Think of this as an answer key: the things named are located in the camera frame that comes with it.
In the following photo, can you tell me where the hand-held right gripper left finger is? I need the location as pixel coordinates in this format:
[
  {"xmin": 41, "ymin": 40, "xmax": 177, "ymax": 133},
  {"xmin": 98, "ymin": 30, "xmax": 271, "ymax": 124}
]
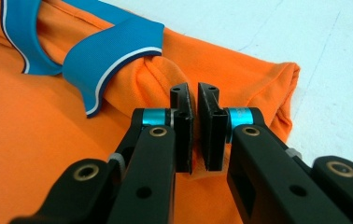
[{"xmin": 107, "ymin": 82, "xmax": 196, "ymax": 224}]

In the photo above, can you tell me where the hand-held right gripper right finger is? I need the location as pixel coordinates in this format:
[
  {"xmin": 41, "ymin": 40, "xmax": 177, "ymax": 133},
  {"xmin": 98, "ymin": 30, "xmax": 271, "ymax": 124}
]
[{"xmin": 197, "ymin": 82, "xmax": 353, "ymax": 224}]

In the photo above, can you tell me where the orange polo shirt blue collar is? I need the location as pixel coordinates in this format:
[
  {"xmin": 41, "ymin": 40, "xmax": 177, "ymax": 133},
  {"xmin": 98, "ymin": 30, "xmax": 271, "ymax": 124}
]
[{"xmin": 0, "ymin": 0, "xmax": 302, "ymax": 224}]

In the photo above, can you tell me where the white table mat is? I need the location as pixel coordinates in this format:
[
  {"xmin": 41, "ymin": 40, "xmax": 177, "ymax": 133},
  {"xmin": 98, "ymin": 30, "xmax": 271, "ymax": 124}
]
[{"xmin": 99, "ymin": 0, "xmax": 353, "ymax": 175}]

